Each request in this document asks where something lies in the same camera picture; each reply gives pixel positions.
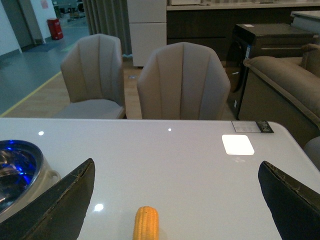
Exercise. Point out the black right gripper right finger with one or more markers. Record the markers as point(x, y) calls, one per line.
point(295, 208)

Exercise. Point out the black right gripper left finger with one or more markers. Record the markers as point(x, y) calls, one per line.
point(58, 213)

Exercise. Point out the yellow corn cob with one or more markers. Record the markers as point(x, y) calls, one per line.
point(146, 224)

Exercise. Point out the steel cooking pot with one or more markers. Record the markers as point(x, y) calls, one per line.
point(25, 174)

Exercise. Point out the grey stool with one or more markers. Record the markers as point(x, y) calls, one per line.
point(312, 150)

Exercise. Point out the table label sticker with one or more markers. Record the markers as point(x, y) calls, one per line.
point(252, 126)

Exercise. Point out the beige sofa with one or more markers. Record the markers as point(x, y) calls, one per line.
point(285, 90)

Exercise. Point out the beige chair left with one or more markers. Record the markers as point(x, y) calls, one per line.
point(93, 74)

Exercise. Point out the beige chair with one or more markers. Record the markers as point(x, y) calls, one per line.
point(183, 81)
point(93, 74)

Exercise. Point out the black appliance box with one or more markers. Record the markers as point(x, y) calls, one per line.
point(278, 40)

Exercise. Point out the beige chair right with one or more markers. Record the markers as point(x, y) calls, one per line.
point(183, 81)

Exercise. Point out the red bin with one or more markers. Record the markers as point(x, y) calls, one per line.
point(55, 28)

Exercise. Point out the dark kitchen counter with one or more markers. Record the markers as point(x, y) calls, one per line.
point(213, 27)

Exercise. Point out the grey curtain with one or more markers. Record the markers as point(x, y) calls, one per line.
point(109, 17)

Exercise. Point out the white cabinet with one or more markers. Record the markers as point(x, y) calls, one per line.
point(148, 28)

